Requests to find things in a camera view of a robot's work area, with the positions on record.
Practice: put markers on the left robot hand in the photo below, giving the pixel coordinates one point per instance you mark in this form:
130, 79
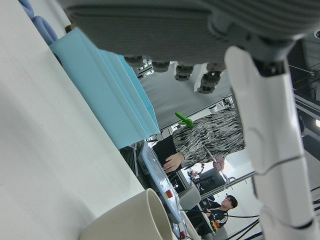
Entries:
155, 27

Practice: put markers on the light blue folded sheet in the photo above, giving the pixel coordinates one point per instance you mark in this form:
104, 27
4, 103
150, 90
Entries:
100, 82

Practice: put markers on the green plastic clip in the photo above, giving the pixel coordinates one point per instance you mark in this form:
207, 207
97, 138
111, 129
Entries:
184, 120

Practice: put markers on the person in striped grey sweater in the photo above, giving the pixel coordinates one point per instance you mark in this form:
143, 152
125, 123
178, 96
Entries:
212, 135

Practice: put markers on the thin metal rod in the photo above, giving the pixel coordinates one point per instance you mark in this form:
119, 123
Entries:
209, 155

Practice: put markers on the plain cream cup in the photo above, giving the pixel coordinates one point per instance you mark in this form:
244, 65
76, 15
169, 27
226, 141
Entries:
130, 220

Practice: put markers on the person with glasses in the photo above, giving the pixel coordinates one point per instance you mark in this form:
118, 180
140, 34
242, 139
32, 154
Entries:
220, 215

